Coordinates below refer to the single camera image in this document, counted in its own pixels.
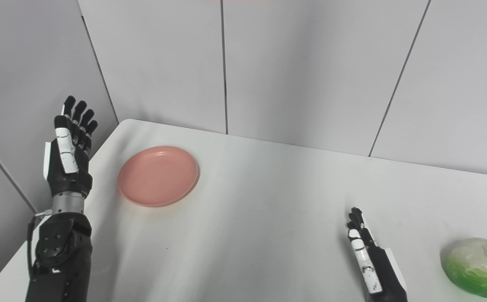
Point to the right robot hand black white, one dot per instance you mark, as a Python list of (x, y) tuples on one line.
[(373, 260)]

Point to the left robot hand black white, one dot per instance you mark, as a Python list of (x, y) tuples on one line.
[(70, 155)]

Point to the pink round plate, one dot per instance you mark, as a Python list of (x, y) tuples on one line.
[(158, 176)]

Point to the green white cabbage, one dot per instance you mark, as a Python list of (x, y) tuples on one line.
[(476, 266)]

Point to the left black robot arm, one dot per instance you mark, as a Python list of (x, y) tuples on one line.
[(61, 251)]

